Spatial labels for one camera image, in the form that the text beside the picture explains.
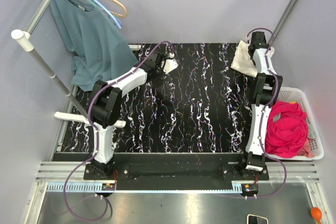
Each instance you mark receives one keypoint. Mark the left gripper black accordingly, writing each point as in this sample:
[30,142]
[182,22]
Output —
[162,65]

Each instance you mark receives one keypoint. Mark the orange maraca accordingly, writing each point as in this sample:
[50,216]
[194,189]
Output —
[316,214]

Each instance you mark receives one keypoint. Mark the teal t shirt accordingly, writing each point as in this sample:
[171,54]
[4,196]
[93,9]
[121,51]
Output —
[100,51]

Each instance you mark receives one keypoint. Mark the aluminium corner frame post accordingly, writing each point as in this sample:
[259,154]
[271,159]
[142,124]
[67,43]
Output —
[286,14]

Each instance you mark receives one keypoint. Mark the white t shirt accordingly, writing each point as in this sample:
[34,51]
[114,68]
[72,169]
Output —
[244,58]

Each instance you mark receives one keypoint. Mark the smartphone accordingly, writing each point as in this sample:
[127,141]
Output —
[254,219]

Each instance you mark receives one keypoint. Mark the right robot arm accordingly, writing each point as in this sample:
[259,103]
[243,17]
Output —
[265,92]

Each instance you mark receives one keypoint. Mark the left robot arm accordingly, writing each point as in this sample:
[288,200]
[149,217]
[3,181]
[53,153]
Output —
[105,106]

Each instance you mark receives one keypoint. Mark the white laundry basket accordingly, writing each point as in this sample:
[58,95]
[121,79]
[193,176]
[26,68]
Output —
[288,94]

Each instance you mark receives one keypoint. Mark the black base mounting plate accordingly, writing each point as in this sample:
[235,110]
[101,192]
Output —
[175,172]

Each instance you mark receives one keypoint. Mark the white cable duct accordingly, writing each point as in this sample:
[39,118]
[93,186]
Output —
[81,187]

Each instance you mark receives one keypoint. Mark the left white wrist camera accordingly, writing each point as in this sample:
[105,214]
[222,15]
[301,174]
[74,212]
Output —
[169,63]

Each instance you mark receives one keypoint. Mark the pink t shirt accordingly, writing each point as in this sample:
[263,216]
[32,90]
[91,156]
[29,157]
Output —
[287,130]

